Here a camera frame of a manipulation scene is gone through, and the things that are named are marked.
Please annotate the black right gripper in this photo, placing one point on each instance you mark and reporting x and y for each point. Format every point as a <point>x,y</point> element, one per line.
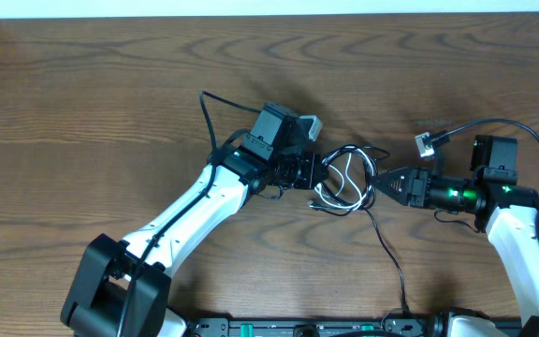
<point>415,185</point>

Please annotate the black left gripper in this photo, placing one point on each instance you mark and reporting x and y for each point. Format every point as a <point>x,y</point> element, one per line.
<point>311,164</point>

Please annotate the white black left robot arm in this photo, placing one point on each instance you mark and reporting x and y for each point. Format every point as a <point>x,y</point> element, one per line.
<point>121,287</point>

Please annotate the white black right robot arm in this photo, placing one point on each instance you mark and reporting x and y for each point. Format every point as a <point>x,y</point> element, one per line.
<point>505,212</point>

